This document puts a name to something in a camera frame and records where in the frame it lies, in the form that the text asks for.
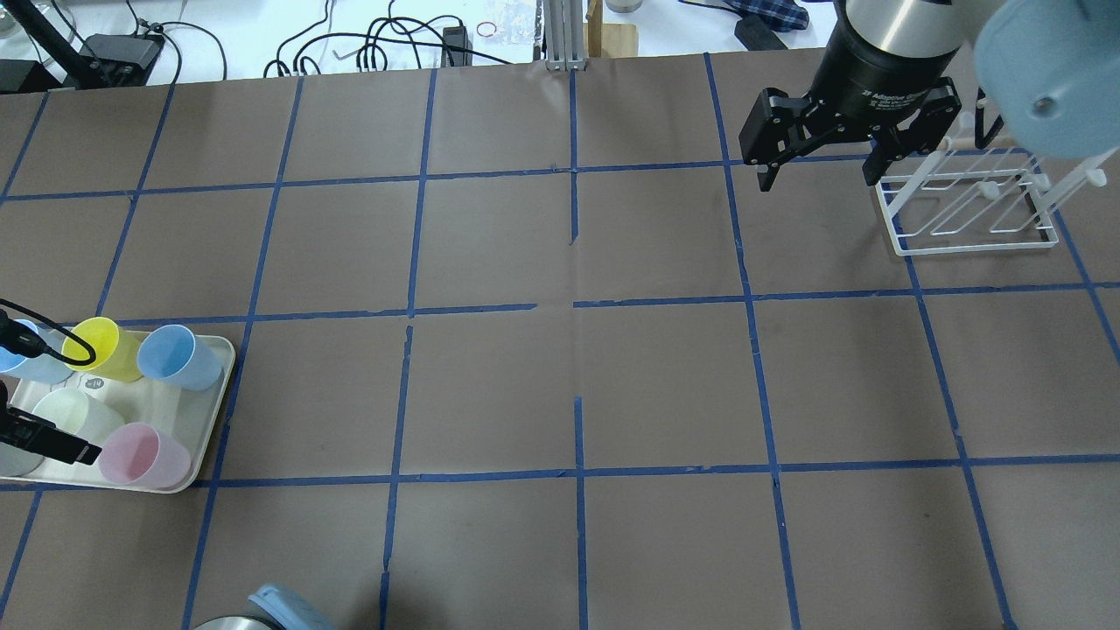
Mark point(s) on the cream serving tray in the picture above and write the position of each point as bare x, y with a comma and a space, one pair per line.
186, 415

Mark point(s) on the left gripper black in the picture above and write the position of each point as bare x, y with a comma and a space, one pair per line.
45, 440

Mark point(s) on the grey plastic cup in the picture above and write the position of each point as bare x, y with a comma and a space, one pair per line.
17, 462

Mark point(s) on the aluminium frame post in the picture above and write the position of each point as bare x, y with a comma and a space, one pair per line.
563, 39

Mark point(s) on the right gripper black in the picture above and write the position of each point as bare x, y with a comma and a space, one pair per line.
875, 80

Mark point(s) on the pink plastic cup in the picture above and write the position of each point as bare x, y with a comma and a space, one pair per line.
142, 456

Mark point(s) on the white wire cup rack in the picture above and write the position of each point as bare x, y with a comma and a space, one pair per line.
962, 200

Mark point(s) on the yellow plastic cup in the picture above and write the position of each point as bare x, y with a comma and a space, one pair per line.
100, 347

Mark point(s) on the blue plastic cup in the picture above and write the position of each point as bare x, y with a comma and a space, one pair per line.
174, 355
43, 368

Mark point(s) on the wooden mug tree stand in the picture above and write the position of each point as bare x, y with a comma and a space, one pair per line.
608, 40

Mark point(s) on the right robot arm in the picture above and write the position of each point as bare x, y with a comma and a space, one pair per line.
1049, 67

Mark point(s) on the blue plaid folded umbrella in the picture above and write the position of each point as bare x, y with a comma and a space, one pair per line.
778, 15

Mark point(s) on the cream plastic cup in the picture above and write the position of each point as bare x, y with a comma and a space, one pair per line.
79, 414

